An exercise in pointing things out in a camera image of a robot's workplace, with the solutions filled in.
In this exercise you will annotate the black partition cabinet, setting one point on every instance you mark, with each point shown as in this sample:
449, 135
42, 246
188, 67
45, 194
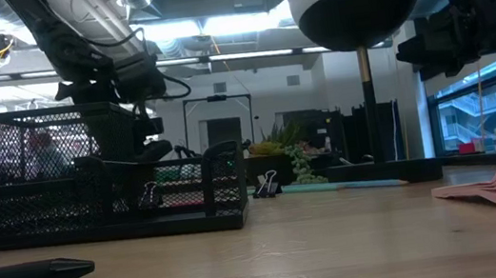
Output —
386, 130

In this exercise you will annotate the white globe table lamp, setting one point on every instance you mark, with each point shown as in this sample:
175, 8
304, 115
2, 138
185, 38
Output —
356, 14

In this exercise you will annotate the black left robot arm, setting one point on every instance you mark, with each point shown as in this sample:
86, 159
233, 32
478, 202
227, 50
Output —
51, 30

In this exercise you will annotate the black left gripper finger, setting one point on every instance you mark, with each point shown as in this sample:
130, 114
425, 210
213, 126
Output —
153, 150

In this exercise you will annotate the person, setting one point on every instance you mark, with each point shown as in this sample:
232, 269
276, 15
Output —
46, 153

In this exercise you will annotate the light blue pen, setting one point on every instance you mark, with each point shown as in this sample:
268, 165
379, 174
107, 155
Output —
374, 184

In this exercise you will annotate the black binder clip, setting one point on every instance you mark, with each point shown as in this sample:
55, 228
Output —
150, 201
266, 190

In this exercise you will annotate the potted succulent plant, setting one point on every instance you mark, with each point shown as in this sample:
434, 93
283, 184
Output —
271, 169

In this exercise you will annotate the red box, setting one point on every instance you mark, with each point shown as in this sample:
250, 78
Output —
467, 148

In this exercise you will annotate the black mesh desk organizer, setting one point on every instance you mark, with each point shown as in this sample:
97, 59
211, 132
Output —
97, 235

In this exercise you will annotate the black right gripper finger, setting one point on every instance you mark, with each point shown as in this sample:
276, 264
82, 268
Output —
442, 67
428, 48

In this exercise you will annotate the black frame stand with camera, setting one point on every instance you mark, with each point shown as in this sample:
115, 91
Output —
216, 98

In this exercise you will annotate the teal pen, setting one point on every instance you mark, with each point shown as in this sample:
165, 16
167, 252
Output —
312, 187

